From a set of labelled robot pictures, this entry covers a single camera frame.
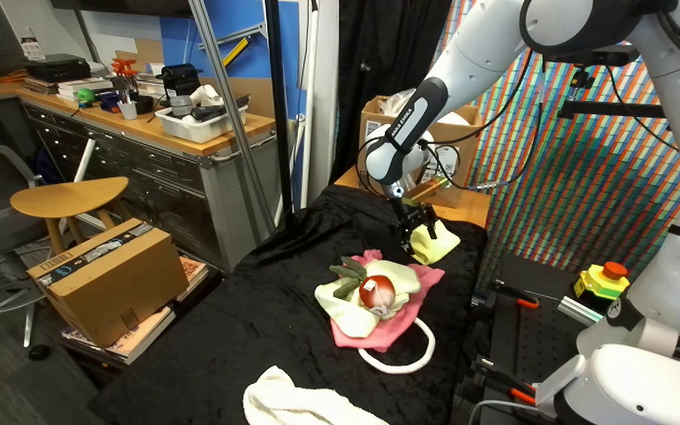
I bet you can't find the black looped gripper cable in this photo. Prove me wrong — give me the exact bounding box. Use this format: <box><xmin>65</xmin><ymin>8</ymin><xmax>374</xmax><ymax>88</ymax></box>
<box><xmin>354</xmin><ymin>134</ymin><xmax>468</xmax><ymax>198</ymax></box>

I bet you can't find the red plush toy green leaf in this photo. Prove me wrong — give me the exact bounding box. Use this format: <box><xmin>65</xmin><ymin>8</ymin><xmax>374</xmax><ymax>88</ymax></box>
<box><xmin>328</xmin><ymin>258</ymin><xmax>399</xmax><ymax>322</ymax></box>

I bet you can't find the white rope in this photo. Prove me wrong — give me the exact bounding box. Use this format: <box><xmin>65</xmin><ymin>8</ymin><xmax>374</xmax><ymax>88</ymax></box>
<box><xmin>357</xmin><ymin>317</ymin><xmax>438</xmax><ymax>379</ymax></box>

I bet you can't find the black camera boom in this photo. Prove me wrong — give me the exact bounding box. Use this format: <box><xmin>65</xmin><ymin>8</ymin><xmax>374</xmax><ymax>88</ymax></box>
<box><xmin>556</xmin><ymin>67</ymin><xmax>667</xmax><ymax>124</ymax></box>

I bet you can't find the orange wooden board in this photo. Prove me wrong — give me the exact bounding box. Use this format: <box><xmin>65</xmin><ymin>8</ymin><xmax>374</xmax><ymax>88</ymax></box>
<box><xmin>333</xmin><ymin>164</ymin><xmax>493</xmax><ymax>231</ymax></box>

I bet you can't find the black curtain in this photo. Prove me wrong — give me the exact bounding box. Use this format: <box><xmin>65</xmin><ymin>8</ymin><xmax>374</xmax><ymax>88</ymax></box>
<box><xmin>328</xmin><ymin>0</ymin><xmax>453</xmax><ymax>185</ymax></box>

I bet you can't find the tall metal stand pole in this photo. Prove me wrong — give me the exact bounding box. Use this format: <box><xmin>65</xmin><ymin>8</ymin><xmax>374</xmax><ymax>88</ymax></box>
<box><xmin>187</xmin><ymin>0</ymin><xmax>279</xmax><ymax>245</ymax></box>

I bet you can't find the blue wall panel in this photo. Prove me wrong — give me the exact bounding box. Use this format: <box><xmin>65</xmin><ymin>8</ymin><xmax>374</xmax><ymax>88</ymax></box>
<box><xmin>158</xmin><ymin>0</ymin><xmax>312</xmax><ymax>120</ymax></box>

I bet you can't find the wood top workbench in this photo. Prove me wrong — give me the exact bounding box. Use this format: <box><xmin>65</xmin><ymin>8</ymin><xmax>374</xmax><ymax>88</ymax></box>
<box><xmin>0</xmin><ymin>74</ymin><xmax>279</xmax><ymax>275</ymax></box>

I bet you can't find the yellow emergency stop button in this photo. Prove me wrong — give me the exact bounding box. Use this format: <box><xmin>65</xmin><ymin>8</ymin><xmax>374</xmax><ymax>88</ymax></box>
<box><xmin>573</xmin><ymin>259</ymin><xmax>632</xmax><ymax>302</ymax></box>

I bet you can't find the pale yellow cloth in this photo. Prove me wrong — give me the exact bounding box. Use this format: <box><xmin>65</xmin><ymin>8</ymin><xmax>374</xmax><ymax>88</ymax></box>
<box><xmin>408</xmin><ymin>220</ymin><xmax>463</xmax><ymax>266</ymax></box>

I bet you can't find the orange handled clamp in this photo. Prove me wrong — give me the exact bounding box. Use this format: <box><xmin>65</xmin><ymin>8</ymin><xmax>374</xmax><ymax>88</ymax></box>
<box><xmin>476</xmin><ymin>356</ymin><xmax>542</xmax><ymax>410</ymax></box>
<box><xmin>488</xmin><ymin>278</ymin><xmax>542</xmax><ymax>311</ymax></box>

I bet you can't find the black stereo camera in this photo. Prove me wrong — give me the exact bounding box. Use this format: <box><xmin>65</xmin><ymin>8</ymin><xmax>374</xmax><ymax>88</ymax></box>
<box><xmin>547</xmin><ymin>44</ymin><xmax>642</xmax><ymax>72</ymax></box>

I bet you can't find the large labelled cardboard box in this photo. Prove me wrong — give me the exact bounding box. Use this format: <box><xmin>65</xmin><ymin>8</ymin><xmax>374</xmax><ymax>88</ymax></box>
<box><xmin>359</xmin><ymin>93</ymin><xmax>485</xmax><ymax>209</ymax></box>

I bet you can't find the black vertical pole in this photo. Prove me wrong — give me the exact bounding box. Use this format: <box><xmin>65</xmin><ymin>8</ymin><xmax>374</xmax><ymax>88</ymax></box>
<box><xmin>263</xmin><ymin>0</ymin><xmax>298</xmax><ymax>231</ymax></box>

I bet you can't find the cardboard box black tape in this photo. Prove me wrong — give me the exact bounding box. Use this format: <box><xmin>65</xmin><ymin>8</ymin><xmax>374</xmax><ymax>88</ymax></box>
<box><xmin>25</xmin><ymin>217</ymin><xmax>191</xmax><ymax>349</ymax></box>

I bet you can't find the pink cloth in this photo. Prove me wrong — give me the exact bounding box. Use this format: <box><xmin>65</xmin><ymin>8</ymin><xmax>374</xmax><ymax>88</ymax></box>
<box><xmin>329</xmin><ymin>249</ymin><xmax>445</xmax><ymax>354</ymax></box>

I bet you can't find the round wooden stool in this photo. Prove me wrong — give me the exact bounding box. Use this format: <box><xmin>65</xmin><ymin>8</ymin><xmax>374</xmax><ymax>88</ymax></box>
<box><xmin>7</xmin><ymin>175</ymin><xmax>131</xmax><ymax>256</ymax></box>

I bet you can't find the silver metal bar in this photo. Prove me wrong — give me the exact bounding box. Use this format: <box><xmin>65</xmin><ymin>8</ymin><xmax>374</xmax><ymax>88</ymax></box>
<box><xmin>554</xmin><ymin>294</ymin><xmax>606</xmax><ymax>325</ymax></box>

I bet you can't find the black tablecloth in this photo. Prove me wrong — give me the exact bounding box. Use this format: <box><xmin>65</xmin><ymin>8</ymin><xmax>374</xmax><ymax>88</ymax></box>
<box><xmin>90</xmin><ymin>185</ymin><xmax>491</xmax><ymax>425</ymax></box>

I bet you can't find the black breadboard plate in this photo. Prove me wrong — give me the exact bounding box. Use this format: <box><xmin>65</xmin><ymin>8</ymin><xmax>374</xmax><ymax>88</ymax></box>
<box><xmin>465</xmin><ymin>250</ymin><xmax>586</xmax><ymax>425</ymax></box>

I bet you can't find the light green towel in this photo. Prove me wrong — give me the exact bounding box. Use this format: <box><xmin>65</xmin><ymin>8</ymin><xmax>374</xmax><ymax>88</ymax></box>
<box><xmin>312</xmin><ymin>258</ymin><xmax>423</xmax><ymax>341</ymax></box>

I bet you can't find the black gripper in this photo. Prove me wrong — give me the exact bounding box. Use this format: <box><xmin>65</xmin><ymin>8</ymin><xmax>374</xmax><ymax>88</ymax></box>
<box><xmin>388</xmin><ymin>194</ymin><xmax>440</xmax><ymax>259</ymax></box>

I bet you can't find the white plastic bin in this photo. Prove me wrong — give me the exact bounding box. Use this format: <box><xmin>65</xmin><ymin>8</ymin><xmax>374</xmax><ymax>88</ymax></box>
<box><xmin>153</xmin><ymin>102</ymin><xmax>253</xmax><ymax>147</ymax></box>

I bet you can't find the rainbow striped backdrop panel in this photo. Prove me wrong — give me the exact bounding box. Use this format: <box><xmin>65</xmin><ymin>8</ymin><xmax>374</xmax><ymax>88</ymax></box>
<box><xmin>431</xmin><ymin>0</ymin><xmax>680</xmax><ymax>278</ymax></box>

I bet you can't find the white towel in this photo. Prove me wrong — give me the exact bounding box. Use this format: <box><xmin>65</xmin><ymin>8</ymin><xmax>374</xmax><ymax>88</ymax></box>
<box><xmin>241</xmin><ymin>364</ymin><xmax>388</xmax><ymax>425</ymax></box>

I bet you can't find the black benchtop device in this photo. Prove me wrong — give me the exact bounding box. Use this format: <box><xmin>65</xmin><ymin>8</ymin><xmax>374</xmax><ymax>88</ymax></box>
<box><xmin>158</xmin><ymin>63</ymin><xmax>202</xmax><ymax>102</ymax></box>

